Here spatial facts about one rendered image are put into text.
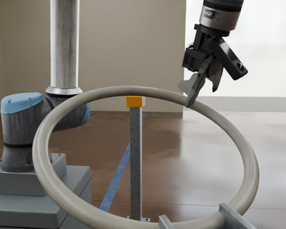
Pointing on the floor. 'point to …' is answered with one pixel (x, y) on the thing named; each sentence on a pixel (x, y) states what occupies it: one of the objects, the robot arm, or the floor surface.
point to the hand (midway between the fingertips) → (202, 101)
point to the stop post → (136, 156)
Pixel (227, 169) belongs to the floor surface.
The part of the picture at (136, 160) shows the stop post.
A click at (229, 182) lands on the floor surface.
